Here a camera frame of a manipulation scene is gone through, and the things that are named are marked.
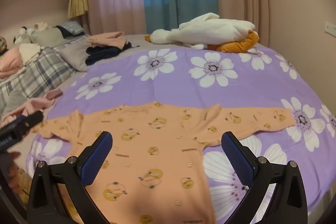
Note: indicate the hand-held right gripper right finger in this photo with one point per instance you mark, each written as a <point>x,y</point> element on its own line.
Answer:
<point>237,158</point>

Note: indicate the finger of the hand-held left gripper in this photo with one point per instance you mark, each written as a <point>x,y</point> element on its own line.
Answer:
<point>31,119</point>

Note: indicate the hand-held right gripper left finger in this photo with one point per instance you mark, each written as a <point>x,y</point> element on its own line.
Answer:
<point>95,158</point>

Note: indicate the orange duck print baby onesie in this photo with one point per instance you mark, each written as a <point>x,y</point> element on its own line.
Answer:
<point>162,145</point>

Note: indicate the pink and navy clothes pile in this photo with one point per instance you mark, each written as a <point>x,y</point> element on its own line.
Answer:
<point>105,54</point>

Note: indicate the person's left hand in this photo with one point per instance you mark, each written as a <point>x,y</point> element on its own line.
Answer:
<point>15,155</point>

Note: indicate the light pink cloth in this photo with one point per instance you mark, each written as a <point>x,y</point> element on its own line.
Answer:
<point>31,106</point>

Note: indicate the mauve cloth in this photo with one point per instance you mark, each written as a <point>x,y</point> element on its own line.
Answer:
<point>54,94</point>

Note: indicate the grey plaid quilt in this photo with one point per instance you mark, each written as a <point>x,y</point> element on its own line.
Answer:
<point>39,74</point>

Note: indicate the pink fleece garment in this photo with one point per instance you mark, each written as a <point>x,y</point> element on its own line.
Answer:
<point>10,62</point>

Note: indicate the cream cloth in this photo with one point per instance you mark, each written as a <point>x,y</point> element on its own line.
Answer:
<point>30,52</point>

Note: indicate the grey pillow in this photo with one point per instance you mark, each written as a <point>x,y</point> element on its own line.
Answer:
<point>73,56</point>

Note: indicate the grey-green pillow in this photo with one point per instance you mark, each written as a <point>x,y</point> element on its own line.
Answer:
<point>48,36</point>

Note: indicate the purple floral blanket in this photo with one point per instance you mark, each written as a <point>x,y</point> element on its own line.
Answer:
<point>183,92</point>

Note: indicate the small plush toys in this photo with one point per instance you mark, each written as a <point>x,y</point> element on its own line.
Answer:
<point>26,32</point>

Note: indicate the blue plaid pillow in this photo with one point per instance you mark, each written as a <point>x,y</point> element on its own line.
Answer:
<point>72,27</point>

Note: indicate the folded peach garment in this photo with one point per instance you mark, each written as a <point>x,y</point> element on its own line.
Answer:
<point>105,39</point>

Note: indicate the yellow fringed cloth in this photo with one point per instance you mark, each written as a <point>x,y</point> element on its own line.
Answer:
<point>77,2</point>

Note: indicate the white goose plush toy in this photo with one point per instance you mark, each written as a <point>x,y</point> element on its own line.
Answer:
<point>210,32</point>

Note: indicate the white wall socket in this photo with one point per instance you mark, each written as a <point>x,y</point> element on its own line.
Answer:
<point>330,28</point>

